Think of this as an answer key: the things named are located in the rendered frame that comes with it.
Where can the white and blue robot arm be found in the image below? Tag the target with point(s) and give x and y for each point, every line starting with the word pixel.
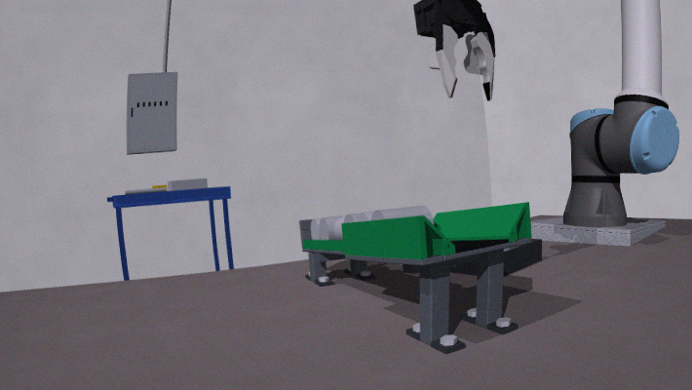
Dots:
pixel 640 137

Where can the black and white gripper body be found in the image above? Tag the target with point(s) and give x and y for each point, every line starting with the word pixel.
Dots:
pixel 466 14

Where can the grey cylinder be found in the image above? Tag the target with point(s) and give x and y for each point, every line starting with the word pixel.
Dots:
pixel 402 212
pixel 338 228
pixel 351 218
pixel 315 229
pixel 326 227
pixel 366 216

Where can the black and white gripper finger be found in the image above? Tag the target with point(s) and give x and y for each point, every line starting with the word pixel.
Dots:
pixel 443 58
pixel 481 54

